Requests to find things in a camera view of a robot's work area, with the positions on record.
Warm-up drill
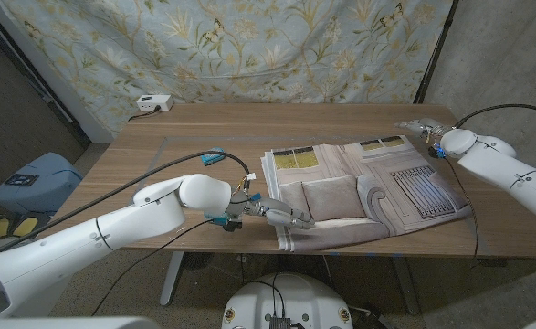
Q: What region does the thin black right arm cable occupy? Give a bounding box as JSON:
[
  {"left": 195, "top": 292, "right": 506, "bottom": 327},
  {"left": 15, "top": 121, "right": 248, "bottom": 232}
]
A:
[{"left": 440, "top": 154, "right": 481, "bottom": 271}]

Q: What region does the black power strip cord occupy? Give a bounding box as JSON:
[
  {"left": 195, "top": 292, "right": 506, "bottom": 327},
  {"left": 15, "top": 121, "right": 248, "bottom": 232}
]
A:
[{"left": 127, "top": 107, "right": 162, "bottom": 122}]

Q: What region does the floral print backdrop cloth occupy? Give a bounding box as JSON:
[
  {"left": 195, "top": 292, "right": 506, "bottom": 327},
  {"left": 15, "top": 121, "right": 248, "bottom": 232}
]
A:
[{"left": 0, "top": 0, "right": 454, "bottom": 138}]

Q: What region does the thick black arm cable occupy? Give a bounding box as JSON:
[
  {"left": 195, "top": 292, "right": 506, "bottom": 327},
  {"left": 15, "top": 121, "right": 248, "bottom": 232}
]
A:
[
  {"left": 453, "top": 103, "right": 536, "bottom": 130},
  {"left": 0, "top": 150, "right": 252, "bottom": 255}
]

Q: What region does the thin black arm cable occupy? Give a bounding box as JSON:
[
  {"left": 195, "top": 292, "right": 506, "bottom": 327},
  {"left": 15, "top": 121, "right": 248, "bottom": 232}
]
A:
[
  {"left": 90, "top": 218, "right": 216, "bottom": 317},
  {"left": 440, "top": 154, "right": 481, "bottom": 271}
]

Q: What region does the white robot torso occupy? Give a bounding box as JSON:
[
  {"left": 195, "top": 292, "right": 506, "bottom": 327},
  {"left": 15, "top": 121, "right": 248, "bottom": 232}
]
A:
[{"left": 221, "top": 272, "right": 354, "bottom": 329}]

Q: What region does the white table leg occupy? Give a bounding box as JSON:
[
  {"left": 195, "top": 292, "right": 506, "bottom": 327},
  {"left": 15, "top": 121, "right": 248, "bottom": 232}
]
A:
[
  {"left": 159, "top": 250, "right": 186, "bottom": 306},
  {"left": 393, "top": 254, "right": 420, "bottom": 315}
]

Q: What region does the white power strip box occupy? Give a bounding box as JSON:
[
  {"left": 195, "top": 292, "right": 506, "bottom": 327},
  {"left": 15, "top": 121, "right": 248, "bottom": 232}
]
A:
[{"left": 135, "top": 94, "right": 175, "bottom": 112}]

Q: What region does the black torso cable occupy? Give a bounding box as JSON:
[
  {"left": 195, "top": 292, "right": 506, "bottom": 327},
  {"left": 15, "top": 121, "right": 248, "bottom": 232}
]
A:
[{"left": 241, "top": 278, "right": 287, "bottom": 317}]

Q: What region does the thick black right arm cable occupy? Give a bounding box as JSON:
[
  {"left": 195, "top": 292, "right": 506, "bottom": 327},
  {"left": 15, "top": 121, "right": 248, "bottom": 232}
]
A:
[{"left": 453, "top": 103, "right": 536, "bottom": 130}]

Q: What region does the blue toy phone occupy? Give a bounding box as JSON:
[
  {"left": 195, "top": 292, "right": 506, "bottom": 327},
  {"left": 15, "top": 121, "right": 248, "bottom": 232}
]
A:
[{"left": 200, "top": 146, "right": 226, "bottom": 167}]

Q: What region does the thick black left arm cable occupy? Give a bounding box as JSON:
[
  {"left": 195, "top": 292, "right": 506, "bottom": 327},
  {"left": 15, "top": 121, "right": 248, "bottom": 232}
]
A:
[{"left": 0, "top": 150, "right": 252, "bottom": 255}]

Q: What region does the small black torso device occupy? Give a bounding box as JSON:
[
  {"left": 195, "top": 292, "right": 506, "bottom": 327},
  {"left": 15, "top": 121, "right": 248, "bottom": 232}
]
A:
[{"left": 268, "top": 314, "right": 292, "bottom": 329}]

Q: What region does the black round floor fan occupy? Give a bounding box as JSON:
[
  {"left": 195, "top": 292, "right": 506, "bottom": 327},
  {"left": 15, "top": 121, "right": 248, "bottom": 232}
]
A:
[{"left": 181, "top": 251, "right": 215, "bottom": 271}]

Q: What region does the white robot left shoulder cover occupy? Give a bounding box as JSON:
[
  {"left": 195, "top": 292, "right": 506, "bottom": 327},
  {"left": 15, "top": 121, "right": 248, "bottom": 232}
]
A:
[{"left": 0, "top": 316, "right": 162, "bottom": 329}]

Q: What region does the black backdrop stand pole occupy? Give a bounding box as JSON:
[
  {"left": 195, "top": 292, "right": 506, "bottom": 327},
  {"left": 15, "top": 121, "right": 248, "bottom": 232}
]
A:
[{"left": 413, "top": 0, "right": 460, "bottom": 104}]

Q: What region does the black floor power strip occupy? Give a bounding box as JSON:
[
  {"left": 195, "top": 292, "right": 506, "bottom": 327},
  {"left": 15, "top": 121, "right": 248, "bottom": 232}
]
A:
[{"left": 349, "top": 304, "right": 390, "bottom": 329}]

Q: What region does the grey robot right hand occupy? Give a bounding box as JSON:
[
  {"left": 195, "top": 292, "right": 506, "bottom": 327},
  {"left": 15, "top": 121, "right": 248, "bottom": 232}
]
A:
[{"left": 394, "top": 117, "right": 447, "bottom": 141}]

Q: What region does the teal ribbed soap box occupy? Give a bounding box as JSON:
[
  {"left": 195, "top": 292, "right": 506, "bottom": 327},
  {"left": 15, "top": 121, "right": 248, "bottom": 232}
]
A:
[{"left": 203, "top": 210, "right": 230, "bottom": 226}]

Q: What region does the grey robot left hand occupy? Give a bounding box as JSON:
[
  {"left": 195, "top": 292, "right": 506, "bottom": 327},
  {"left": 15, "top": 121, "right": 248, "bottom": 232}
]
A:
[{"left": 225, "top": 191, "right": 317, "bottom": 232}]

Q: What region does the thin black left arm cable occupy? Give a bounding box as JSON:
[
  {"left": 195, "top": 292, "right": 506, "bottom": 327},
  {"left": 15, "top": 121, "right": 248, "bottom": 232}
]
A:
[{"left": 90, "top": 218, "right": 216, "bottom": 317}]

